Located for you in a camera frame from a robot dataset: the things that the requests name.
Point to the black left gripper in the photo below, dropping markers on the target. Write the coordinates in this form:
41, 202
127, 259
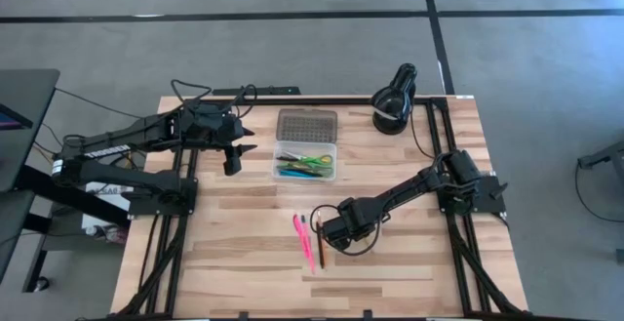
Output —
214, 126

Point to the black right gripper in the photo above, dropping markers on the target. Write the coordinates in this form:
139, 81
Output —
356, 218

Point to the natural wood pencil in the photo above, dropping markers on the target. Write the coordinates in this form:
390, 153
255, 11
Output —
325, 257

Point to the thick dark grey pen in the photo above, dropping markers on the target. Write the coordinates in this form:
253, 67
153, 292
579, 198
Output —
321, 255

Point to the pink highlighter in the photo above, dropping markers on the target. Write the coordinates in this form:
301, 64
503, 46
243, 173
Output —
297, 226

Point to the clear plastic supply box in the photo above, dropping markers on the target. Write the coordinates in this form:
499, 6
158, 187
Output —
304, 146

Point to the blue pen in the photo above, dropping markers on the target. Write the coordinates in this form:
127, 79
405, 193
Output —
295, 173

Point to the pink pencil with blue cap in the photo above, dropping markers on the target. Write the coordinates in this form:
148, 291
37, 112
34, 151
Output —
310, 257

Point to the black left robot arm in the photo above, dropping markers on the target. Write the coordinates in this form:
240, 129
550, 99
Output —
122, 138

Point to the white printed box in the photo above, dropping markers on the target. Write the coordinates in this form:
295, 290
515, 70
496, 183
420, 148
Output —
97, 218

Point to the black bar at table edge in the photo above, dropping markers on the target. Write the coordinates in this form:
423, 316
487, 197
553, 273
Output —
273, 90

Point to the black desk lamp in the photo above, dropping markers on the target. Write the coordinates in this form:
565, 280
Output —
390, 111

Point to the black desk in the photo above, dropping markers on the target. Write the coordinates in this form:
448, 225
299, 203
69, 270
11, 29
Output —
24, 92

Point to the laptop screen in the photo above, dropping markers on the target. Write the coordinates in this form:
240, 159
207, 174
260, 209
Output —
12, 118

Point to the black floor stand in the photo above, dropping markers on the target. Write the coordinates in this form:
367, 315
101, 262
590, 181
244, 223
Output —
604, 155

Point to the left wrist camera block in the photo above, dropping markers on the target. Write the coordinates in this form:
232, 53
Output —
232, 162

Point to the black aluminium table frame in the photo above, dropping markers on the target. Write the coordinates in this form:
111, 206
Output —
317, 101

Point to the black table-edge bracket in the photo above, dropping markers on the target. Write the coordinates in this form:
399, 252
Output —
368, 315
243, 316

